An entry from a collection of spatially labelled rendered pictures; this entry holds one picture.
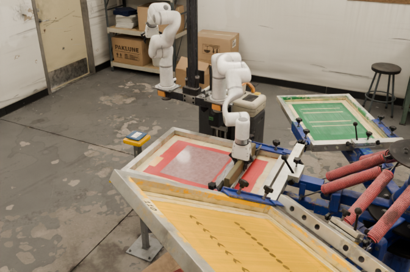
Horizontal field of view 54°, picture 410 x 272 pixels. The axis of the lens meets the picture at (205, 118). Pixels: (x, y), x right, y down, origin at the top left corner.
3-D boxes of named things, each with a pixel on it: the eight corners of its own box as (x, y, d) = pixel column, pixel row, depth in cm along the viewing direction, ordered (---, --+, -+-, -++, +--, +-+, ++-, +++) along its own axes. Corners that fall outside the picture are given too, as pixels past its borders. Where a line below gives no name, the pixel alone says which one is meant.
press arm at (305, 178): (287, 185, 210) (288, 177, 208) (290, 178, 215) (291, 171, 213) (321, 193, 203) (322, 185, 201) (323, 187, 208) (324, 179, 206)
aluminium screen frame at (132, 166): (120, 175, 224) (119, 170, 223) (172, 131, 272) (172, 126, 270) (255, 216, 194) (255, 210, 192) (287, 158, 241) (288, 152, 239)
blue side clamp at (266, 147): (237, 152, 250) (238, 141, 247) (240, 147, 254) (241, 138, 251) (285, 163, 239) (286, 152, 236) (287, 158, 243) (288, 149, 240)
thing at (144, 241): (125, 252, 302) (112, 140, 260) (141, 234, 319) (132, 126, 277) (150, 262, 293) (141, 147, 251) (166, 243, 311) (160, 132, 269)
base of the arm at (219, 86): (217, 91, 286) (218, 71, 279) (233, 95, 280) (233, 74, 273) (206, 99, 274) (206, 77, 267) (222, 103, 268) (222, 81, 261)
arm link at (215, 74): (209, 74, 273) (210, 51, 266) (229, 73, 274) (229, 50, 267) (212, 79, 264) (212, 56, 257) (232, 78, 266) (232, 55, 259)
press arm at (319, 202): (176, 175, 242) (176, 166, 239) (181, 170, 246) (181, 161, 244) (403, 238, 193) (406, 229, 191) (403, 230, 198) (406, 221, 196)
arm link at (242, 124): (231, 110, 219) (248, 108, 220) (230, 127, 224) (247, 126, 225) (237, 122, 206) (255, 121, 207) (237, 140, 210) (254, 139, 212)
